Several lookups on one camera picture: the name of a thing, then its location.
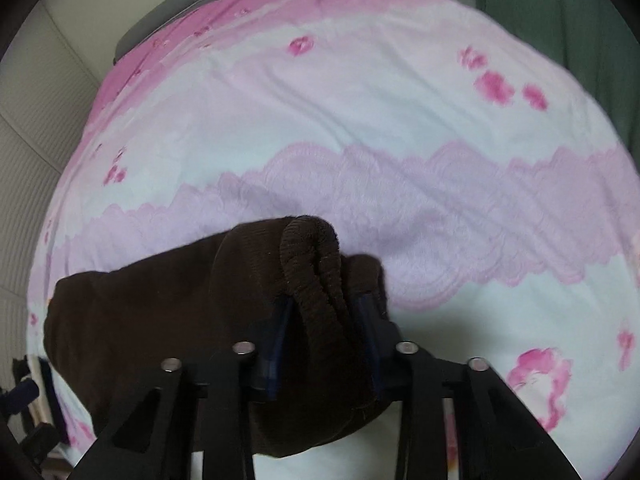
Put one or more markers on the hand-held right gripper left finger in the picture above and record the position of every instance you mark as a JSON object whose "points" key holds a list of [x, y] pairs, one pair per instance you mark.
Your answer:
{"points": [[278, 340]]}

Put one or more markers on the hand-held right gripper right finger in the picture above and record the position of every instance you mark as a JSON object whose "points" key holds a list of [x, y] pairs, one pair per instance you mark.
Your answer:
{"points": [[369, 340]]}

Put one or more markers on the dark brown pants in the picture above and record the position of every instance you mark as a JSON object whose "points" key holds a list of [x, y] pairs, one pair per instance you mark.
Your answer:
{"points": [[165, 320]]}

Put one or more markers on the pink floral blanket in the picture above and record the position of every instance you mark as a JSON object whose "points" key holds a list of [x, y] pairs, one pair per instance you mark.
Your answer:
{"points": [[360, 150]]}

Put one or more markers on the dark clutter beside bed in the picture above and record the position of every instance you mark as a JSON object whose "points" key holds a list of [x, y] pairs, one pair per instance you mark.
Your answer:
{"points": [[30, 410]]}

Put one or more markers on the grey bed headboard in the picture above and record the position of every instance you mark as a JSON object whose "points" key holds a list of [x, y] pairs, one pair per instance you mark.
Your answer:
{"points": [[150, 25]]}

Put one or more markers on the green curtain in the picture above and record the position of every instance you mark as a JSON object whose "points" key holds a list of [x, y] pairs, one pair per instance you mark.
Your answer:
{"points": [[565, 25]]}

